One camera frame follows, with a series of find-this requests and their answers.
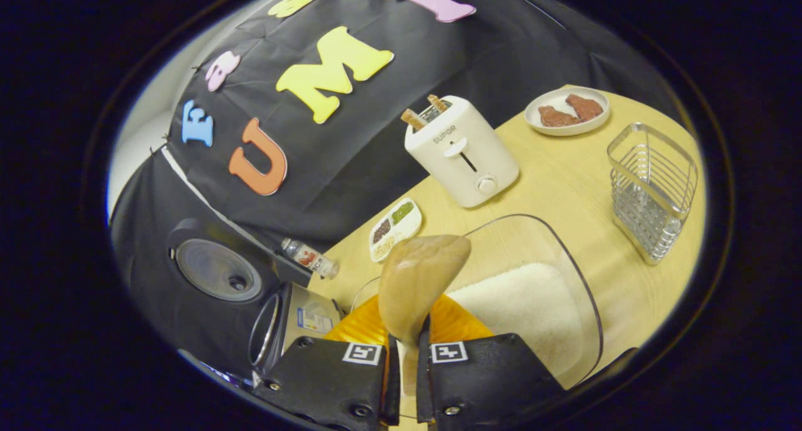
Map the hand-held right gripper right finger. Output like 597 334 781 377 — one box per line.
415 293 568 431

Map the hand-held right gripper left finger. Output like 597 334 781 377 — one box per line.
254 295 402 431

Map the wooden spoon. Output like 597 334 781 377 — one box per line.
378 234 472 416

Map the dark grey rice cooker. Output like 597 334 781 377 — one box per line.
166 218 342 388

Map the metal wire chopstick holder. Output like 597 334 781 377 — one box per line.
607 122 699 266

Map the small clear bottle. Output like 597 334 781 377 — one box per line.
281 237 340 279

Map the white divided grain dish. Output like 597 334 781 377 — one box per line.
368 197 423 263

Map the clear plastic container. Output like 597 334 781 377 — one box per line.
351 214 604 391

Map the white toaster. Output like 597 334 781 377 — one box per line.
404 95 521 209

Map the white round plate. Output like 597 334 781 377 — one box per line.
524 86 611 137

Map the brown meat piece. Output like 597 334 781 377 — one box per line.
538 105 582 128
565 93 604 122

